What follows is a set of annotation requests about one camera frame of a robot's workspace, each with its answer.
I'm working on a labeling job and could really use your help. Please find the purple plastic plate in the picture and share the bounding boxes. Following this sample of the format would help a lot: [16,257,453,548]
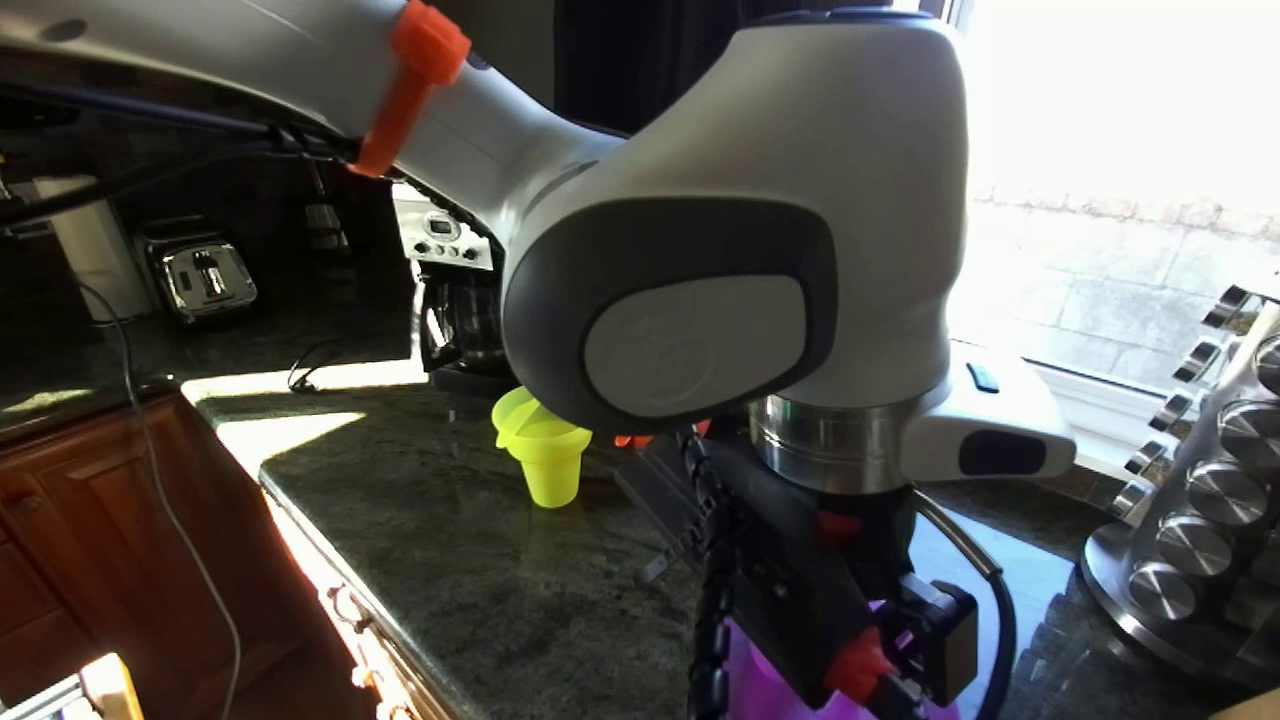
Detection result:
[720,595,966,720]

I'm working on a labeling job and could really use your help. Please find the thin white cable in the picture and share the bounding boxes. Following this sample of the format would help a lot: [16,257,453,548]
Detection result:
[78,277,252,720]

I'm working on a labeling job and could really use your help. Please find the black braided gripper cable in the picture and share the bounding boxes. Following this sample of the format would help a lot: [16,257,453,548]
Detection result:
[682,435,739,720]

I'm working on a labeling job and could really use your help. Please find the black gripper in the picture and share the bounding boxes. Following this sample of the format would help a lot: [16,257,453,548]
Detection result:
[624,432,897,710]

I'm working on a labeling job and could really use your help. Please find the stainless steel coffee maker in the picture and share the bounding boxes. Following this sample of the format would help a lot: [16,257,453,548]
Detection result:
[387,177,516,391]

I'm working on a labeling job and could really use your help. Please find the yellow-green plastic cup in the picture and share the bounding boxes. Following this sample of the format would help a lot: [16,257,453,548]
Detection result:
[487,385,598,513]

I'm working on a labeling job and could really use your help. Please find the orange cable clip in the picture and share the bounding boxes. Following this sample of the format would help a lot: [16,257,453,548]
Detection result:
[350,0,478,185]

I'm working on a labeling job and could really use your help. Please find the white cylindrical container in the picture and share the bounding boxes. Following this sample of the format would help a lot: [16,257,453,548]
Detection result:
[33,170,158,324]

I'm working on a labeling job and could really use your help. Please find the brown wooden cabinet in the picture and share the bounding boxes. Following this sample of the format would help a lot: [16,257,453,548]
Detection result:
[0,391,455,720]

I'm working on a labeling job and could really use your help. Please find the chrome toaster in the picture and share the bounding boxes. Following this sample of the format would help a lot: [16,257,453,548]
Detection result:
[135,224,263,327]

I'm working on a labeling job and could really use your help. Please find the dark curtain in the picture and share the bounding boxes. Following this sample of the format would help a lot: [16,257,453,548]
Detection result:
[554,0,804,137]

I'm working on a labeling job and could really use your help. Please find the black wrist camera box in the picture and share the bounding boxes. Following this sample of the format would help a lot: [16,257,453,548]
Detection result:
[890,573,986,710]

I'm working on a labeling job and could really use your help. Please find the bright window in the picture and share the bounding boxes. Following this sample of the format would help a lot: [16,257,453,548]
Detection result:
[931,0,1280,472]

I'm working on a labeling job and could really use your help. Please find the pale wooden board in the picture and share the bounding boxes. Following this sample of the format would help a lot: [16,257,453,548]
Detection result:
[0,648,149,720]

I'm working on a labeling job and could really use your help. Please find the black cable with metal connector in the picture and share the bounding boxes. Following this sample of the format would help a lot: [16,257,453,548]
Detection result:
[0,70,366,233]

